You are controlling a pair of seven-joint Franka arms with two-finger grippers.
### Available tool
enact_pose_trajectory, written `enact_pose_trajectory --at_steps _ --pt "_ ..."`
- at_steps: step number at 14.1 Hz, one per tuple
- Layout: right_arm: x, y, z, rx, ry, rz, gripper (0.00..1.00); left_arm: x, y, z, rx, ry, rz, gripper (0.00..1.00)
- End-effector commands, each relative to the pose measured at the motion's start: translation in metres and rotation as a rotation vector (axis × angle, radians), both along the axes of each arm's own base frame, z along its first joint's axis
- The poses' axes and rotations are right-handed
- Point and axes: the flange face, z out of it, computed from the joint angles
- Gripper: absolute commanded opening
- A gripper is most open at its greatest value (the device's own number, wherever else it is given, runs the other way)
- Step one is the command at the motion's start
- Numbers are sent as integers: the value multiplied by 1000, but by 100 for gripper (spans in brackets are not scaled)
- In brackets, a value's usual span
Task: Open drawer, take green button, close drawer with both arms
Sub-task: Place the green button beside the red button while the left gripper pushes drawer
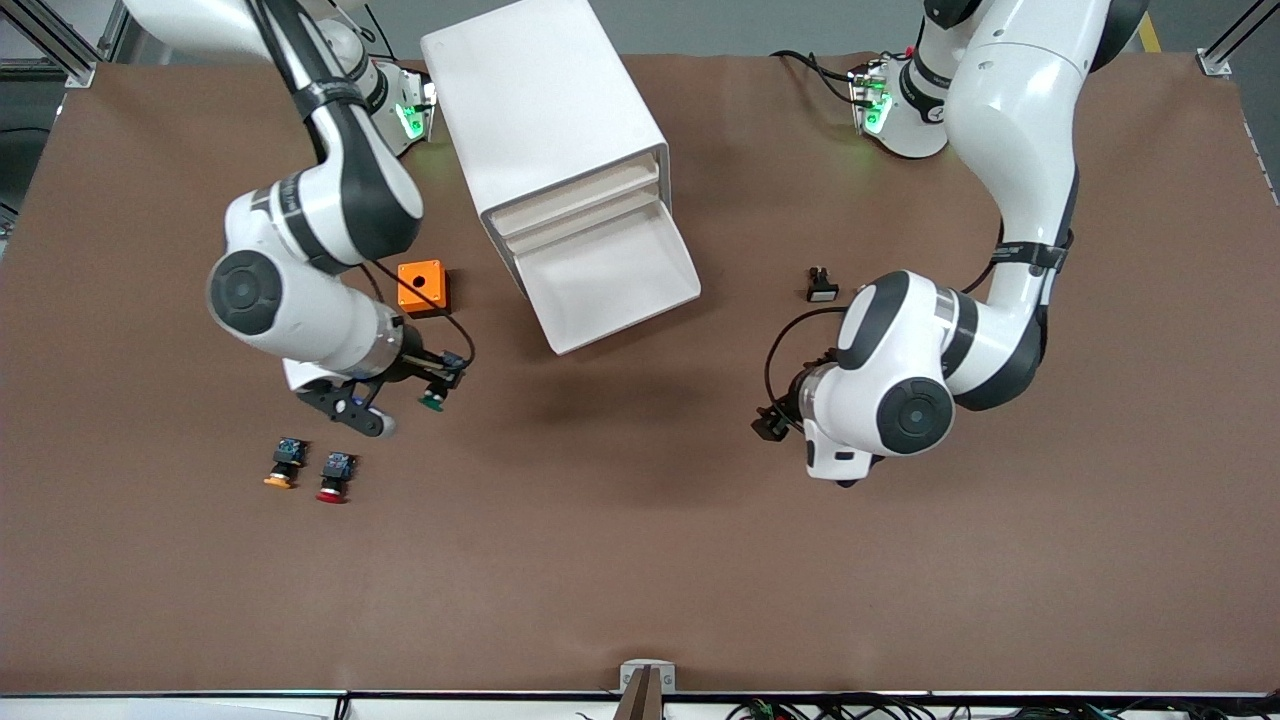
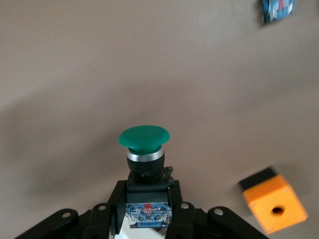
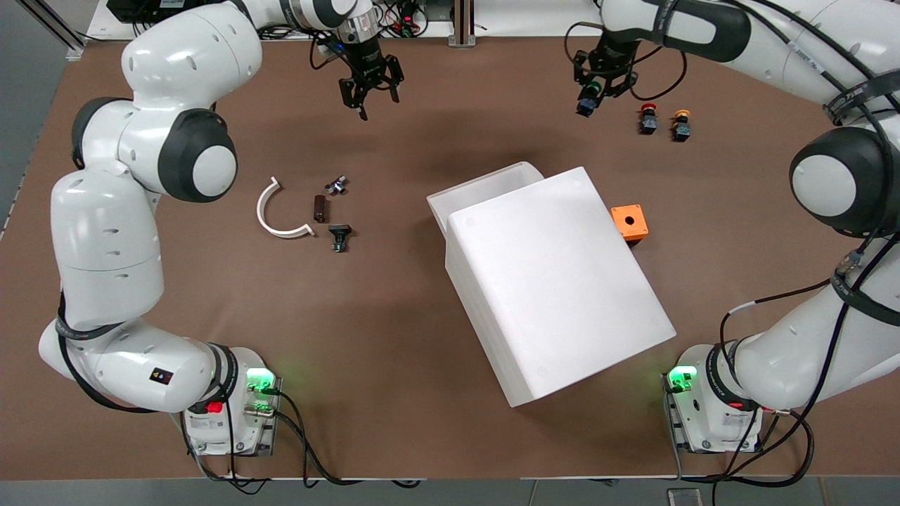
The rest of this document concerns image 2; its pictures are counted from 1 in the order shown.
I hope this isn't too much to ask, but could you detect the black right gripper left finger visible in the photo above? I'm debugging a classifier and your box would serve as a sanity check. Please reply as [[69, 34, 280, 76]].
[[13, 180, 128, 239]]

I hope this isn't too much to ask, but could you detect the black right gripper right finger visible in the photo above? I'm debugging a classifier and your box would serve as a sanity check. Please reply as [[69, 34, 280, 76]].
[[165, 180, 272, 239]]

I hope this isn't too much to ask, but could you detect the green mushroom push button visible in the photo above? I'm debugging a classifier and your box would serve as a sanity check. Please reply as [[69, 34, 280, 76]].
[[118, 125, 174, 229]]

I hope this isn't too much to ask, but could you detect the red-capped push button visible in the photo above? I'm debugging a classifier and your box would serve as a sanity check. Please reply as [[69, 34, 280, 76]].
[[260, 0, 298, 26]]

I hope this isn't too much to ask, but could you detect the orange box with hole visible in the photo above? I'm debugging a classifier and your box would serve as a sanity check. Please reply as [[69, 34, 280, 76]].
[[238, 167, 309, 235]]

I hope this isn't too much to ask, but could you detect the brown table cover sheet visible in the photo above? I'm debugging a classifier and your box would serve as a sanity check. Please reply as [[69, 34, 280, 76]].
[[0, 0, 319, 239]]

